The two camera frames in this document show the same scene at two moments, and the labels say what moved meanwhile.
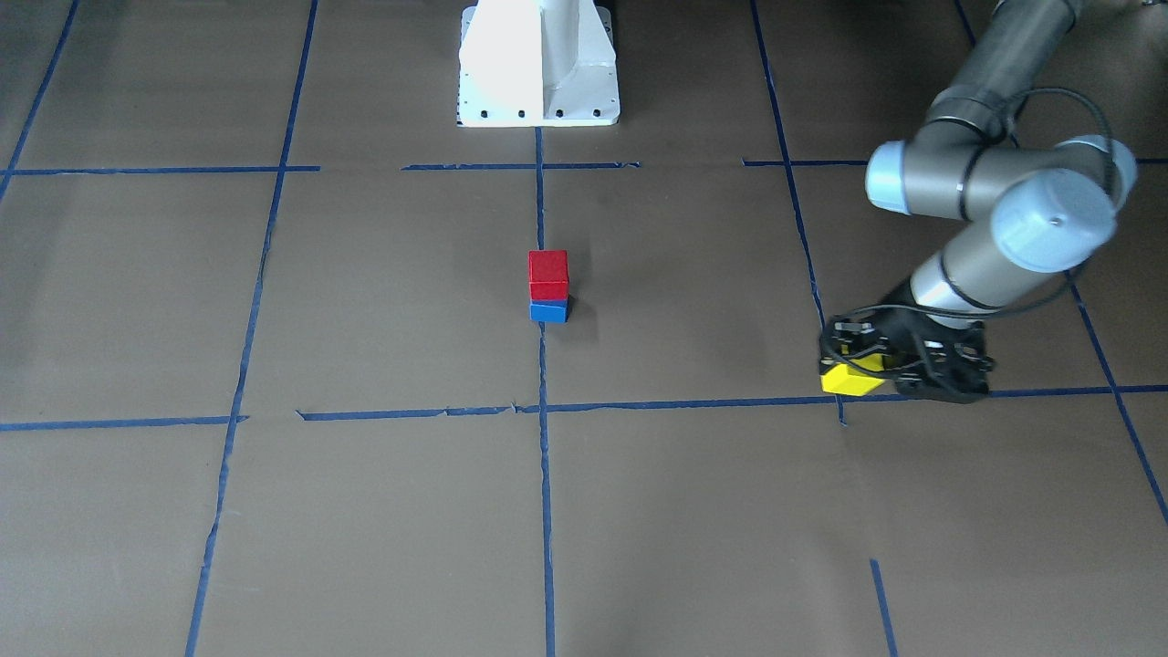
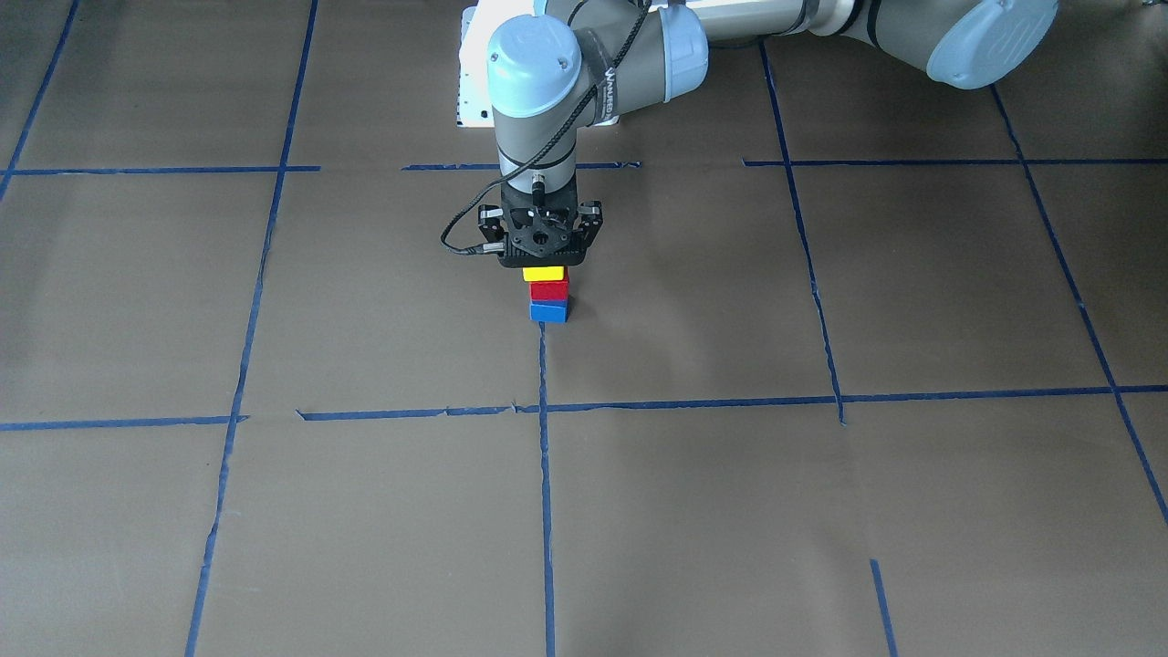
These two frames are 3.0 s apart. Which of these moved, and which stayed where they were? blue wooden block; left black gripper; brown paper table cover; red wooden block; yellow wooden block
Moved: left black gripper; yellow wooden block
Stayed: blue wooden block; red wooden block; brown paper table cover
